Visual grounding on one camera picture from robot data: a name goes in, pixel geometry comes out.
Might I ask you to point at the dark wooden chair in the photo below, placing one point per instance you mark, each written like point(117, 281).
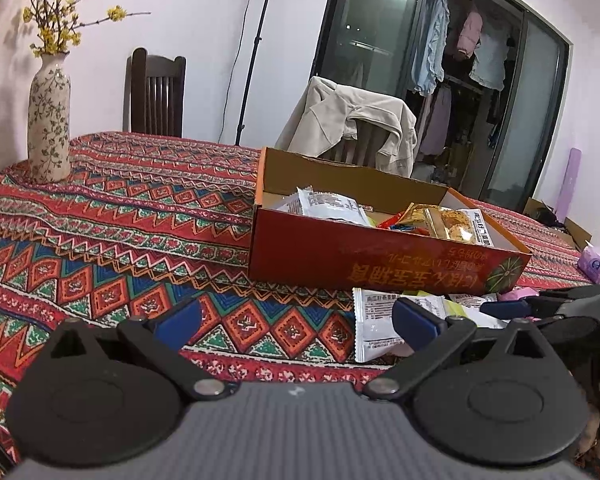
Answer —
point(155, 95)

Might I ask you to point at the yellow flower branches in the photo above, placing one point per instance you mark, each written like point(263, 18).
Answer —
point(55, 20)

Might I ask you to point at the brown cardboard box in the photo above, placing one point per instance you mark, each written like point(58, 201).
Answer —
point(555, 220)

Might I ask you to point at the pale blue hanging shirt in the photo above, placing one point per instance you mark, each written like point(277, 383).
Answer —
point(490, 62)

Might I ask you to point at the orange white snack bag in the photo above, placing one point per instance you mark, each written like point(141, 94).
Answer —
point(445, 222)

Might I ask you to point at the white green snack packet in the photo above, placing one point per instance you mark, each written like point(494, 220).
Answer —
point(375, 320)
point(462, 310)

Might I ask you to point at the orange cardboard box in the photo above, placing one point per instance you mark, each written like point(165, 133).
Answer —
point(330, 255)

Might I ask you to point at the sliding glass door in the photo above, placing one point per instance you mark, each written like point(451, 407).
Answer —
point(360, 20)

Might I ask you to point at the pink snack packet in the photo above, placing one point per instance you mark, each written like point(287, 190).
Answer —
point(517, 295)

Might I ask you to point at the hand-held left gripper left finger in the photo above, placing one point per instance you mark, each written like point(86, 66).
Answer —
point(180, 319)

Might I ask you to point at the floral ceramic vase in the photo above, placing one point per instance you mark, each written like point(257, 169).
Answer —
point(49, 120)

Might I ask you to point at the wooden chair under jacket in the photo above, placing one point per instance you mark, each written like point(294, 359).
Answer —
point(365, 145)

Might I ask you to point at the studio light on stand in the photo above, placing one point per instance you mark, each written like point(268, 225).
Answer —
point(257, 35)

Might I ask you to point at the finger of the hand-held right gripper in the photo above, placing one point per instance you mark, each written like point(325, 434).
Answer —
point(570, 296)
point(502, 310)

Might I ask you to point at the pink hanging jacket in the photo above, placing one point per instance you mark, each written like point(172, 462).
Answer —
point(469, 35)

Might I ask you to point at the red patterned tablecloth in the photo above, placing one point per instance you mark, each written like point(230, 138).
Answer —
point(130, 240)

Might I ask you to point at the beige jacket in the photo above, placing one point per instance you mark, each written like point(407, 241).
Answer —
point(325, 115)

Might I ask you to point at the light blue denim shirt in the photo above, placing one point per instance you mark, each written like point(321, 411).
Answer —
point(430, 45)

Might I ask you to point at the purple rolled yoga mat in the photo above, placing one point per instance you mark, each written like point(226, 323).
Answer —
point(570, 180)

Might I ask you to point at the red cartoon snack bag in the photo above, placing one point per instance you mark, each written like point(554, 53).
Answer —
point(402, 222)

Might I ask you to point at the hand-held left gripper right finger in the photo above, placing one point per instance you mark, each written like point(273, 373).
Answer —
point(415, 327)

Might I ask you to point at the lavender hanging garment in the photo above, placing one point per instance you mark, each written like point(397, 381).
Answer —
point(437, 120)

